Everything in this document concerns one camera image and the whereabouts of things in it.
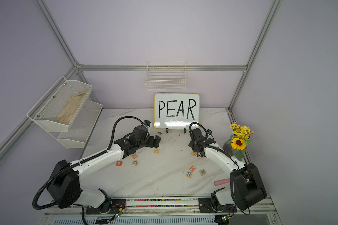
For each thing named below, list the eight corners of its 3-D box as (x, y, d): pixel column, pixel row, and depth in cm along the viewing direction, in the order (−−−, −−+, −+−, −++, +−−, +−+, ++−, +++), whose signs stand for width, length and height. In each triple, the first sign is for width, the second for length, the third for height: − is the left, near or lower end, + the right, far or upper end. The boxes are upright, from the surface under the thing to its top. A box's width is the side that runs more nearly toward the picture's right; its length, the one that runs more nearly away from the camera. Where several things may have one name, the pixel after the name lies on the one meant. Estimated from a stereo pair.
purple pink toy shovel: (214, 186, 82) (215, 185, 81) (212, 182, 84) (213, 181, 82) (230, 182, 84) (231, 181, 82) (228, 178, 85) (229, 177, 84)
